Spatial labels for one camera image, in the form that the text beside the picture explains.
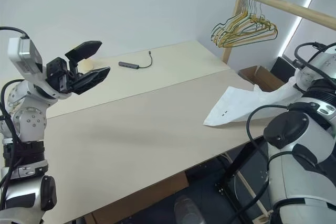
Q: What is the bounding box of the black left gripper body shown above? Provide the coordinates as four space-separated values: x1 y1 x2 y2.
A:
45 57 80 94

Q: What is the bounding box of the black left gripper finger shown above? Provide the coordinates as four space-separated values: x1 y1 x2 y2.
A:
70 67 111 95
64 40 103 72

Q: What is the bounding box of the white cloth garment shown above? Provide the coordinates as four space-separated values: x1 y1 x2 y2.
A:
202 76 303 128

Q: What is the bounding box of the cream plastic cup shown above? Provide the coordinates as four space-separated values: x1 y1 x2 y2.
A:
79 59 96 74

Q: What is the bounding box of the dark rounded shape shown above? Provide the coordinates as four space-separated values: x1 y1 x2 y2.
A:
174 195 207 224

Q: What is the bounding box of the open brown cardboard box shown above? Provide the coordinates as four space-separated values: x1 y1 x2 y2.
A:
237 65 286 93

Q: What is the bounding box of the wooden slat under table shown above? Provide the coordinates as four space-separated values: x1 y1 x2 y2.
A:
235 173 271 224

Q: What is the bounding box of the wooden clothes rack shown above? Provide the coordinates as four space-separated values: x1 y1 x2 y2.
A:
222 0 336 65

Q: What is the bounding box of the grey USB hub with cable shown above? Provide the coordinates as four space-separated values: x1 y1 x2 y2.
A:
118 50 154 69

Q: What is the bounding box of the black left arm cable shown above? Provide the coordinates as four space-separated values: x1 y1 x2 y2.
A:
0 26 30 192

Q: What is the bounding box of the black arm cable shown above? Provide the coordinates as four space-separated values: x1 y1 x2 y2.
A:
0 26 30 192
227 41 328 224

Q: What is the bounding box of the dark green wire hanger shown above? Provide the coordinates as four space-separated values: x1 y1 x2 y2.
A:
211 0 265 44

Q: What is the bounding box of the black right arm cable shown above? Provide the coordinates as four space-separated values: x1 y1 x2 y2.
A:
227 41 328 224

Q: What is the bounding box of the black metal table frame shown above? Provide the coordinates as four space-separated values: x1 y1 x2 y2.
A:
183 140 270 224

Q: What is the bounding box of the black box by wall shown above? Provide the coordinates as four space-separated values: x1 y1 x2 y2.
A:
270 56 297 83

